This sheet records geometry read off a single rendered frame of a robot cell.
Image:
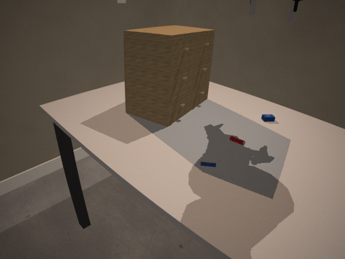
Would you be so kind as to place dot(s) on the brown wooden chest of drawers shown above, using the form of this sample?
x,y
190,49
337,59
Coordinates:
x,y
147,64

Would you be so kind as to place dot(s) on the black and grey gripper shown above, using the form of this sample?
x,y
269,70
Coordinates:
x,y
294,6

